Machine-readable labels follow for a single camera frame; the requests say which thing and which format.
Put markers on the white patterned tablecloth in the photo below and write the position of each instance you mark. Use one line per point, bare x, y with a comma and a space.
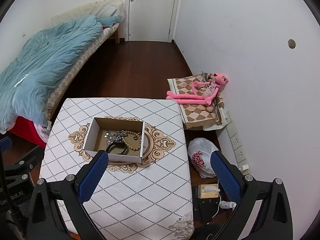
151, 200

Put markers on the teal duvet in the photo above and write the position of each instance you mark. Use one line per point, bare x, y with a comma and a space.
45, 60

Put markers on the red bed sheet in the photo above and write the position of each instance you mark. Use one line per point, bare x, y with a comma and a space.
26, 130

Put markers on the white door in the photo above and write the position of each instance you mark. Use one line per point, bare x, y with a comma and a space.
150, 20

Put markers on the pink panther plush toy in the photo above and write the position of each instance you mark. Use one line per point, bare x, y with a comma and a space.
199, 89

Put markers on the white cardboard box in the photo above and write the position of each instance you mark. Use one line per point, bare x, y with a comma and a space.
103, 131

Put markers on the patterned mattress bed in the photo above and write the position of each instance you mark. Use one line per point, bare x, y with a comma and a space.
111, 32

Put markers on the white power strip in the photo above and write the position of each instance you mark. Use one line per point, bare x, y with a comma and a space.
231, 144

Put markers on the black watch band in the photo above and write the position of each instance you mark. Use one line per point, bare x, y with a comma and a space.
117, 147

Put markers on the brown checkered cushion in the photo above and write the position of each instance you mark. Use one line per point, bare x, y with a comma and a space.
207, 117

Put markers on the tissue box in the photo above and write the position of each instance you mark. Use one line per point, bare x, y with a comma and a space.
206, 191

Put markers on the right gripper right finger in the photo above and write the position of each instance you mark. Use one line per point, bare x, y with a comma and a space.
273, 221

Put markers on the white plastic bag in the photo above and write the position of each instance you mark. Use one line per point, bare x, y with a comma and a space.
199, 151

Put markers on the striped pillow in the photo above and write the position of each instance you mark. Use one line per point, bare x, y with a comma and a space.
100, 12

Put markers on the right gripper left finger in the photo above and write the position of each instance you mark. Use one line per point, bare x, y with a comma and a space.
44, 217

